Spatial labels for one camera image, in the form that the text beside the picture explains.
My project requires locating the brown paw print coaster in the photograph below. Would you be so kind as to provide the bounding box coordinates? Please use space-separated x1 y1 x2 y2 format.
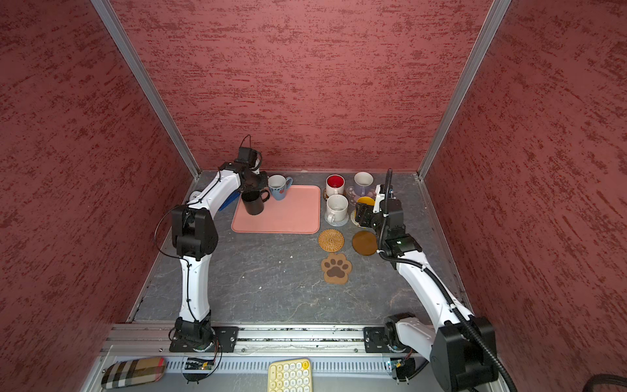
321 253 353 285

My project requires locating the white speckled blue mug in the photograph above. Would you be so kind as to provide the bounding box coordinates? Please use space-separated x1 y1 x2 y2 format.
268 175 293 201

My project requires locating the grey blue woven coaster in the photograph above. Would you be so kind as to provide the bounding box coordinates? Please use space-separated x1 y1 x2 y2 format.
325 214 349 227

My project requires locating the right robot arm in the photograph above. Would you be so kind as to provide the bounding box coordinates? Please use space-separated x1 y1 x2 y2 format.
355 199 517 391

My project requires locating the large round wooden coaster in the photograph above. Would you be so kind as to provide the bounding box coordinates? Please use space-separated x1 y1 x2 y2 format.
352 230 378 256

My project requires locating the yellow keypad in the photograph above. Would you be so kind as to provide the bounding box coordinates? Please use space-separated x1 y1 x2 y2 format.
267 359 314 392

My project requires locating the woven rattan coaster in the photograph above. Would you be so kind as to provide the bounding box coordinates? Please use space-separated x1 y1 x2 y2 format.
318 229 345 253

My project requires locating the plaid glasses case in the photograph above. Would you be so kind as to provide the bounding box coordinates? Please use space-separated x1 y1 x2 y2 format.
101 357 167 390

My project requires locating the green tape measure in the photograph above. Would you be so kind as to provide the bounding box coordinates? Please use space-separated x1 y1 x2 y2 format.
189 190 201 203

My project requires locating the blue stapler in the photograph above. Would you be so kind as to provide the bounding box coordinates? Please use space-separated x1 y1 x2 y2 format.
219 194 239 211

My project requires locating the black mug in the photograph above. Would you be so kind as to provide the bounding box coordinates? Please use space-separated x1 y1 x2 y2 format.
241 189 270 216

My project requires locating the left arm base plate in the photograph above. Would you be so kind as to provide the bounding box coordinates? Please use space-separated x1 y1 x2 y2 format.
169 327 239 354

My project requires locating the white mug red inside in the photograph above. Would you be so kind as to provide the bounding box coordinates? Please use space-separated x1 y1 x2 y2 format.
325 174 346 198

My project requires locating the pink flower coaster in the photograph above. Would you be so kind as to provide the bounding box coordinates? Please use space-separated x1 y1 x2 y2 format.
346 186 360 205

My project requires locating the pink serving tray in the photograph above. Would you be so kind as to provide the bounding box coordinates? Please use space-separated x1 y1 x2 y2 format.
231 186 322 235

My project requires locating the aluminium rail frame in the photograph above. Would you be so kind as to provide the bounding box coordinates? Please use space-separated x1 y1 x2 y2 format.
95 323 430 379

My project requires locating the yellow mug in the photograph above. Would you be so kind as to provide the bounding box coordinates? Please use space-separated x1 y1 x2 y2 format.
357 196 376 207

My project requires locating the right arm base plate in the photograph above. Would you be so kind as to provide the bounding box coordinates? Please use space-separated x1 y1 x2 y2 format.
362 326 409 354

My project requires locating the lavender mug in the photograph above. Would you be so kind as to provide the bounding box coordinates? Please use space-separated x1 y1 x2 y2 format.
354 171 374 198

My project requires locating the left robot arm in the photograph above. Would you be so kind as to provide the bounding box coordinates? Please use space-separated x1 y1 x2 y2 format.
171 158 268 352

